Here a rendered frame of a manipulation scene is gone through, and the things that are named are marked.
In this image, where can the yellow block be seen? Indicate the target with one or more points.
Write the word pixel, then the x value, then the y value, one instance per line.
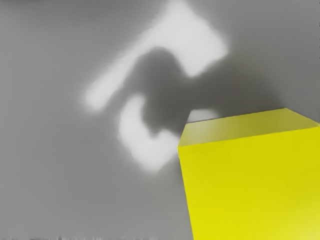
pixel 250 180

